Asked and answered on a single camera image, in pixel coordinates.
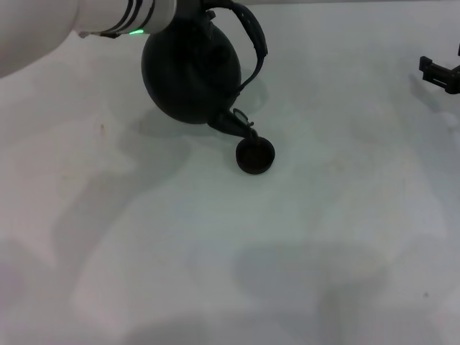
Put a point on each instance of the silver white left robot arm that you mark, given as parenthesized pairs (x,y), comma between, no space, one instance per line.
(43,25)

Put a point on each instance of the black round teapot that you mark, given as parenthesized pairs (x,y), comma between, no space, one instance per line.
(190,75)

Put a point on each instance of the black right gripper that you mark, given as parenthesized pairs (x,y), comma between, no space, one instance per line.
(454,81)

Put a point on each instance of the small dark teacup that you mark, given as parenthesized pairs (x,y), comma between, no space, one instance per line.
(256,158)

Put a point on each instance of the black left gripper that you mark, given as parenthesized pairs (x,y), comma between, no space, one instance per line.
(190,8)

